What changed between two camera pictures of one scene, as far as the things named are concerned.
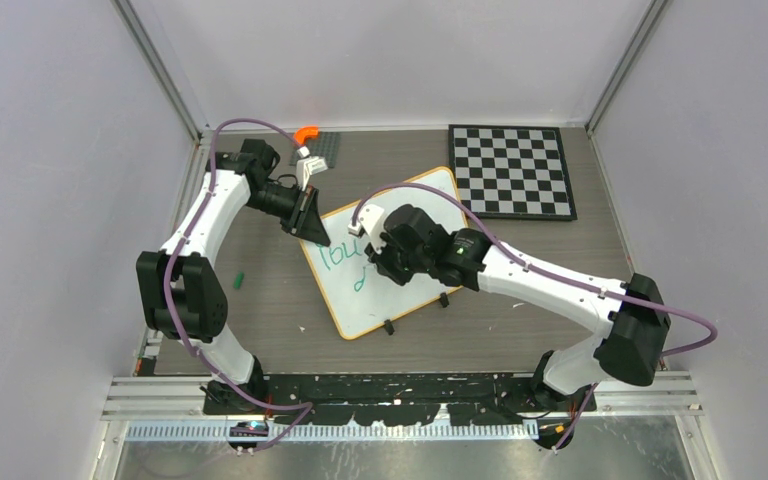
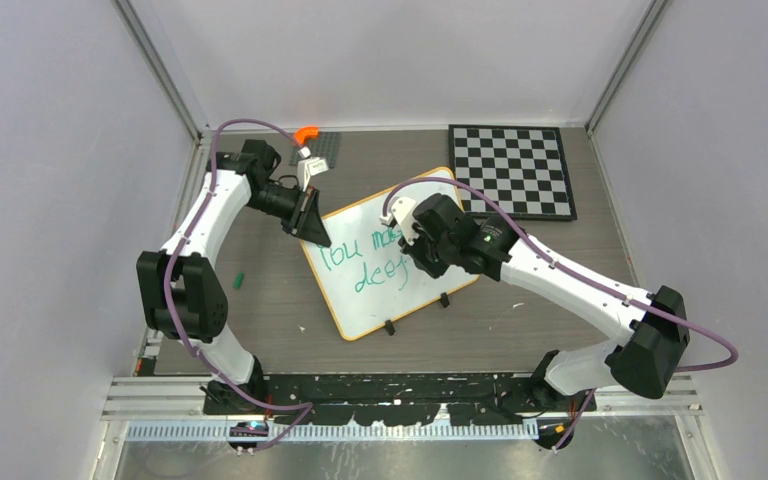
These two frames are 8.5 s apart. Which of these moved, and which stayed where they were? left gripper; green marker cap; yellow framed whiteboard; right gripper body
Moved: right gripper body
Stayed: left gripper; yellow framed whiteboard; green marker cap
